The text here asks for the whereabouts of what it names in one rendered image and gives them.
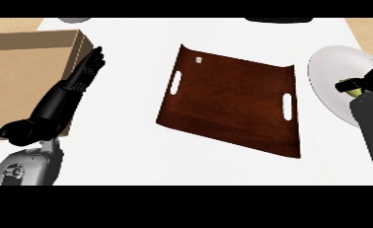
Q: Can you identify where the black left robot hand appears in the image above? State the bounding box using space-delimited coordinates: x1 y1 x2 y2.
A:
0 45 107 147

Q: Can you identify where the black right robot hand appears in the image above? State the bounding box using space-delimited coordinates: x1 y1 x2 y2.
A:
333 69 373 94

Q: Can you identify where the yellow lemon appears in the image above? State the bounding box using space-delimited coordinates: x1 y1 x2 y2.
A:
338 79 365 98

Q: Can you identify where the white round plate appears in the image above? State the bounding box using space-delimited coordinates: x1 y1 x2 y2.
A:
306 44 373 128

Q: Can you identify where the dark brown wooden tray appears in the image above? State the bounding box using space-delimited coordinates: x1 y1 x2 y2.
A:
154 43 302 159

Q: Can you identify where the tan wooden box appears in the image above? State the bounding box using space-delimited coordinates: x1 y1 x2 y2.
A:
0 29 95 138

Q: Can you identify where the black flat object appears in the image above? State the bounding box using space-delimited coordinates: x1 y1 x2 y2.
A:
243 17 313 25

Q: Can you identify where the grey round object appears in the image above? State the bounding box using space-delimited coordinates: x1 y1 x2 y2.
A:
57 17 91 25

